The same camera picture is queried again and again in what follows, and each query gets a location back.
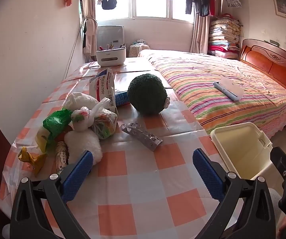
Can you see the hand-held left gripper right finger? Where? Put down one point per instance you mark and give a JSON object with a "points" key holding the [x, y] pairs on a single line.
{"points": [[207, 176]]}

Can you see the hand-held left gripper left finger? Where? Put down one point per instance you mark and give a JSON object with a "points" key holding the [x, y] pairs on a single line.
{"points": [[83, 171]]}

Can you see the white plush toy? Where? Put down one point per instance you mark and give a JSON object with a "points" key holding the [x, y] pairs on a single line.
{"points": [[83, 143]]}

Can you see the cream plastic bin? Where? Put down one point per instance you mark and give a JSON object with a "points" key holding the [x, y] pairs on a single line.
{"points": [[240, 149]]}

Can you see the knotted printed plastic bag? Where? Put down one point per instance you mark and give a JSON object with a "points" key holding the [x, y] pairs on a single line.
{"points": [[105, 125]]}

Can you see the gold foil wrapper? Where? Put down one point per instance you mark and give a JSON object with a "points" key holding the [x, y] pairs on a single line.
{"points": [[32, 159]]}

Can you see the green plastic wrapper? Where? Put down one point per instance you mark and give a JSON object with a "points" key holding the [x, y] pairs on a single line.
{"points": [[55, 124]]}

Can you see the silver blister pack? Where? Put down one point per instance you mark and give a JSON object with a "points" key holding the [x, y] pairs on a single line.
{"points": [[143, 135]]}

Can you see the brown bottle with blue label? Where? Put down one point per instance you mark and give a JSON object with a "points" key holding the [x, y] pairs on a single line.
{"points": [[121, 99]]}

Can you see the white red medicine box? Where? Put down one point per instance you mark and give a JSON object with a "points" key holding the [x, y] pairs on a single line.
{"points": [[100, 87]]}

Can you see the green plush ball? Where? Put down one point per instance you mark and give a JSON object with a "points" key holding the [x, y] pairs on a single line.
{"points": [[145, 94]]}

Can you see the orange white checkered tablecloth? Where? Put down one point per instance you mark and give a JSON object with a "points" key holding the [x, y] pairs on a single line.
{"points": [[133, 179]]}

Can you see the striped bed sheet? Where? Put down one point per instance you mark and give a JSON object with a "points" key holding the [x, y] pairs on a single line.
{"points": [[220, 104]]}

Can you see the wooden bed headboard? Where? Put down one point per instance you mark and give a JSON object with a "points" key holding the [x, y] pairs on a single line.
{"points": [[270, 64]]}

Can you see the blue white open case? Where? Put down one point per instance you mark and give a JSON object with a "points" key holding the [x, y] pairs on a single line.
{"points": [[230, 89]]}

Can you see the grey box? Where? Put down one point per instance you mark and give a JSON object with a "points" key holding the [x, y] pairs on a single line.
{"points": [[274, 42]]}

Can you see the white desk organizer box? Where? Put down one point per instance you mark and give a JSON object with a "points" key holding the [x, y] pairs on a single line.
{"points": [[110, 57]]}

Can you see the stack of folded quilts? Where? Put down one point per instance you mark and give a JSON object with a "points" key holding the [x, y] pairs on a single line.
{"points": [[224, 37]]}

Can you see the floral covered bundle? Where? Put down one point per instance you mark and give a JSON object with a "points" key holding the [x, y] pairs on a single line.
{"points": [[139, 48]]}

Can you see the white floor appliance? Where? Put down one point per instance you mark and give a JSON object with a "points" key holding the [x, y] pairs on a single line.
{"points": [[110, 36]]}

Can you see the beige curtain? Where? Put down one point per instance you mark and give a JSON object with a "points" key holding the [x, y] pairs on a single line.
{"points": [[89, 5], [200, 34]]}

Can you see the window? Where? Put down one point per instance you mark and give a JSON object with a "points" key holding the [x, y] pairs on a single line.
{"points": [[148, 7]]}

